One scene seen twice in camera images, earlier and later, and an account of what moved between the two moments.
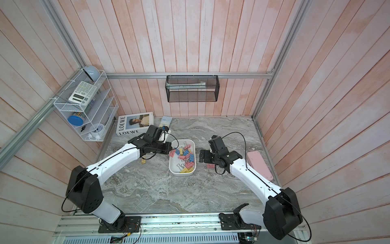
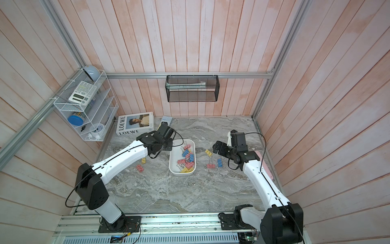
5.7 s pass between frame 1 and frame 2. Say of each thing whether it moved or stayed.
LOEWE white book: stayed
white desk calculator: stayed
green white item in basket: stayed
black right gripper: moved
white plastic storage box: stayed
